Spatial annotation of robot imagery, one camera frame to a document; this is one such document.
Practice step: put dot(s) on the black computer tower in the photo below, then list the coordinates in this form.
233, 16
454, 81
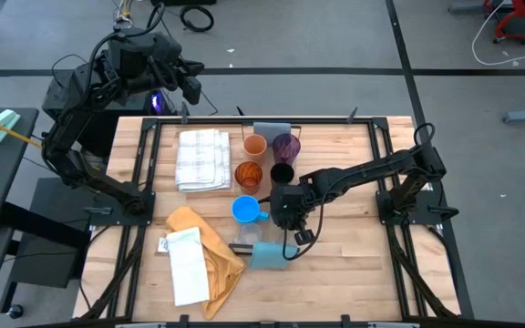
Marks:
130, 127

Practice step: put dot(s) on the black metal table frame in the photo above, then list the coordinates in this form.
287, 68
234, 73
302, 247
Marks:
379, 123

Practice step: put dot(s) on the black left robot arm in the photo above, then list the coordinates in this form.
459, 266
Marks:
80, 114

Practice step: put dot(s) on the yellow waffle towel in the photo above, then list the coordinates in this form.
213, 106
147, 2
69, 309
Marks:
226, 269

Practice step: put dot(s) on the mint green stapler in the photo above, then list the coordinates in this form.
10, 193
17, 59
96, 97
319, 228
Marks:
3, 123

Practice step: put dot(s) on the white plaid dish towel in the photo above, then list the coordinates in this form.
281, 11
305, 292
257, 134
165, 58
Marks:
203, 159

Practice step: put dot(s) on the peach plastic cup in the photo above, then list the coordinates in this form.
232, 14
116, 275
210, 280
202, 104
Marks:
255, 146

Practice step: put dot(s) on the red cart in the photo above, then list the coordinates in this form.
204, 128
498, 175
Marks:
520, 33

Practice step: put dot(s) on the grey folded cloth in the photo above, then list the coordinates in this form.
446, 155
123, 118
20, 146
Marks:
264, 128

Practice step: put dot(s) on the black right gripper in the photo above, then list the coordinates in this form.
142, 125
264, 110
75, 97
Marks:
290, 205

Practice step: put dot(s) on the purple translucent tumbler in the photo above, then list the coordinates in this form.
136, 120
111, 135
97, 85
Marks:
286, 146

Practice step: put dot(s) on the black box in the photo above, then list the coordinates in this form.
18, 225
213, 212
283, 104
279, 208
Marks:
182, 2

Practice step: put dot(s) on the light blue folded cloth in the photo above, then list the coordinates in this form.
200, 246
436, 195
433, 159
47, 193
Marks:
267, 256

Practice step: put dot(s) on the black caster wheel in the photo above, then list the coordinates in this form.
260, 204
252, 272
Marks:
16, 311

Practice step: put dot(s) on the black floor stand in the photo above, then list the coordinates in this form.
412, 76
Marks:
44, 259

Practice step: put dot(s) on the white folded towel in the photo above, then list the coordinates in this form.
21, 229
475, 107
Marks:
187, 269

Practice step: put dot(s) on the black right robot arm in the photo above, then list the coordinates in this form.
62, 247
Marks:
363, 173

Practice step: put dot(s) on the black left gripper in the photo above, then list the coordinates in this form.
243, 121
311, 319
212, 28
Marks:
189, 89

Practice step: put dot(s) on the bright blue mug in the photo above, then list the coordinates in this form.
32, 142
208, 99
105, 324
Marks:
245, 209

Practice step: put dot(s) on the black plastic tumbler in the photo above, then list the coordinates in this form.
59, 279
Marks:
282, 174

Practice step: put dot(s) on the orange translucent tumbler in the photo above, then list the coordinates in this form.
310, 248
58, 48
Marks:
249, 177

